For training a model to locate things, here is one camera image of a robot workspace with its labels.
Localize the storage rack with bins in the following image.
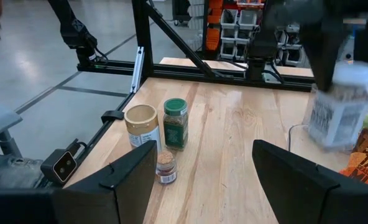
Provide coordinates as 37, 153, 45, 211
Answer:
202, 0, 312, 68

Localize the clear plastic bin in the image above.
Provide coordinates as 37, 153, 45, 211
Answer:
287, 83, 368, 194

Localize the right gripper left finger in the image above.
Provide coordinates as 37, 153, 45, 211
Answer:
51, 139, 159, 224

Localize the white lid spice jar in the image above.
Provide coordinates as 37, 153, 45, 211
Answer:
306, 60, 368, 152

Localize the tan lid seasoning jar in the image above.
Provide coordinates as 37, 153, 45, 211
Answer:
124, 104, 162, 153

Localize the silver aluminium strip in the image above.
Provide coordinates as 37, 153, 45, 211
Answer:
130, 46, 145, 94

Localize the black depth camera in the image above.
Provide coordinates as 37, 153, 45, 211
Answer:
40, 138, 88, 187

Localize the taco seasoning mix packet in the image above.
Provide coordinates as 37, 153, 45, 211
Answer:
339, 129, 368, 190

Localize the black frame clamp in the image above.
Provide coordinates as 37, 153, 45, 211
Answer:
101, 110, 126, 124

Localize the small cork lid saffron jar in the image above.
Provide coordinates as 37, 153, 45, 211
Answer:
155, 150, 178, 185

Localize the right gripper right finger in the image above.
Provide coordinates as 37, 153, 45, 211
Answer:
252, 138, 368, 224

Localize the green lid spice jar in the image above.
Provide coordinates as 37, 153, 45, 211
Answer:
163, 98, 190, 152

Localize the white arm base bracket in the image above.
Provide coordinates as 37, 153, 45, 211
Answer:
263, 72, 284, 84

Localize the grey chair armrest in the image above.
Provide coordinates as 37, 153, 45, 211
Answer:
0, 98, 24, 156

